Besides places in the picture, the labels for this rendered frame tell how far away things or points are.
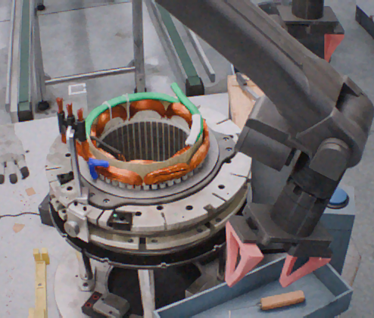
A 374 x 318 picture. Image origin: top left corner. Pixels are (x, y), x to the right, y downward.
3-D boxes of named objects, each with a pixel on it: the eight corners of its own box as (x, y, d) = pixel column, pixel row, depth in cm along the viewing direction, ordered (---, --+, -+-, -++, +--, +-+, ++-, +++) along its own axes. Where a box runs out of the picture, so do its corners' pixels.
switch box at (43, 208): (53, 205, 142) (50, 185, 139) (92, 216, 139) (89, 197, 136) (40, 223, 138) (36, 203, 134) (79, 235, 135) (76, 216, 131)
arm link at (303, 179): (354, 160, 70) (356, 142, 75) (300, 131, 71) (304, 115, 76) (327, 211, 73) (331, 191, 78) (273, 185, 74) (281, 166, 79)
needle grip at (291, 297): (259, 299, 89) (300, 291, 90) (261, 310, 89) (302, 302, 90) (261, 297, 88) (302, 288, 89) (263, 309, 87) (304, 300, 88)
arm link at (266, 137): (353, 157, 64) (372, 100, 69) (250, 104, 65) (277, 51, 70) (314, 216, 74) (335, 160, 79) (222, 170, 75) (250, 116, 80)
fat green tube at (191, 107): (169, 91, 110) (169, 82, 108) (194, 90, 110) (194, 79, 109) (180, 146, 98) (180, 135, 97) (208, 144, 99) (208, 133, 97)
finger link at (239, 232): (202, 265, 82) (233, 204, 78) (250, 267, 85) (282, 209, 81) (222, 301, 76) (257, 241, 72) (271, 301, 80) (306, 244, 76)
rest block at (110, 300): (105, 296, 117) (104, 288, 116) (130, 307, 115) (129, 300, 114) (93, 310, 115) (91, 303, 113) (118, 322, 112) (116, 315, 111)
